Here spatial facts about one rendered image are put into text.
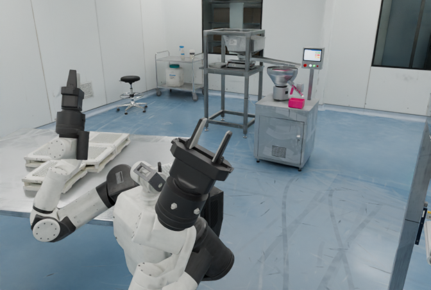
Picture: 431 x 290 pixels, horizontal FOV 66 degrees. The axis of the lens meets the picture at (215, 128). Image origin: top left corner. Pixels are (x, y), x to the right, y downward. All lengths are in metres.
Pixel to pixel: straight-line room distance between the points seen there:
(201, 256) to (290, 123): 3.08
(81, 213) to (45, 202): 0.12
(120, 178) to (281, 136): 2.92
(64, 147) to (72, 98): 0.16
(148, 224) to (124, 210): 0.39
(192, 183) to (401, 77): 5.97
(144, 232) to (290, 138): 3.32
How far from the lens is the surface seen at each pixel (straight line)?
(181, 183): 0.63
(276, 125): 3.91
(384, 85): 6.49
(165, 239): 0.70
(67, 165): 1.25
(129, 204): 1.07
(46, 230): 1.24
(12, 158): 2.62
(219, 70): 4.85
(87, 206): 1.23
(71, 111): 1.18
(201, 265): 0.89
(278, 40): 6.69
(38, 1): 5.70
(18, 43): 5.48
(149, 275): 0.73
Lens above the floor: 1.81
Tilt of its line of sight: 20 degrees down
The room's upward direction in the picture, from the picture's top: straight up
